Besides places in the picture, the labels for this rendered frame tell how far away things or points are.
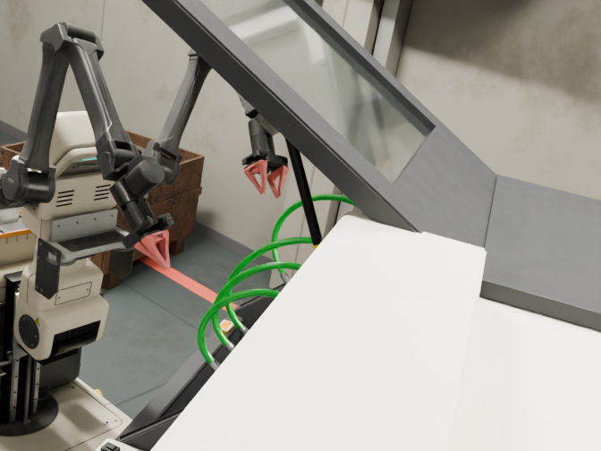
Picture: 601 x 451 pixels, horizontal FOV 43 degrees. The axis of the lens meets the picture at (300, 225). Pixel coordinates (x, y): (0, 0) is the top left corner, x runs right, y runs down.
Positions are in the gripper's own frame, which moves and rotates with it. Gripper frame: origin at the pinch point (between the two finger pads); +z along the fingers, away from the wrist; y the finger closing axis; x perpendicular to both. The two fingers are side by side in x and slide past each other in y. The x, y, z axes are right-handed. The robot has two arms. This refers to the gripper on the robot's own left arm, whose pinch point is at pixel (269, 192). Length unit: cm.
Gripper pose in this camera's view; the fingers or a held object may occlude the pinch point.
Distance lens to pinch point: 183.8
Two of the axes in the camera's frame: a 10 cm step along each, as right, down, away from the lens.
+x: -6.8, 3.6, 6.4
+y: 7.2, 1.3, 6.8
